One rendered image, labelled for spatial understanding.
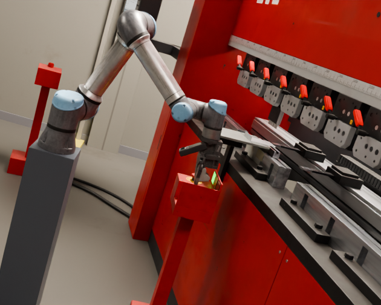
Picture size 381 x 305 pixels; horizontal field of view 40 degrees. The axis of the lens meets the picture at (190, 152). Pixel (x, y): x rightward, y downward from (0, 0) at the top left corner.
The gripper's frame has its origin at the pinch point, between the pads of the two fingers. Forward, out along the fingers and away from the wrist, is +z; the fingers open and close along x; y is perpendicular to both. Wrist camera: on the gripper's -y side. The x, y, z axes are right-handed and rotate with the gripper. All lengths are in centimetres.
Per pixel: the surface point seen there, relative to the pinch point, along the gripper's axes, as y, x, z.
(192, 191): -1.1, -4.9, 2.0
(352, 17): 39, -16, -77
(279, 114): 33, 19, -32
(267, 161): 30.9, 10.0, -12.1
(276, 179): 33.0, -0.9, -8.2
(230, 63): 24, 108, -42
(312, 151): 55, 23, -18
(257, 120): 45, 96, -13
